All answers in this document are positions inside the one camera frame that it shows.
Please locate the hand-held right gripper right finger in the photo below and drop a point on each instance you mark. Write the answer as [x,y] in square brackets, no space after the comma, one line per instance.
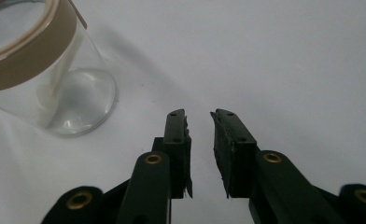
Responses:
[234,155]

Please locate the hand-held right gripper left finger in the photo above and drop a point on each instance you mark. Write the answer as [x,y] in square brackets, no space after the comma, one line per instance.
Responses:
[177,146]

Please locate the clear glass jar tan rim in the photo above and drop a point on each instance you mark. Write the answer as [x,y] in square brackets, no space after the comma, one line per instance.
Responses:
[41,68]

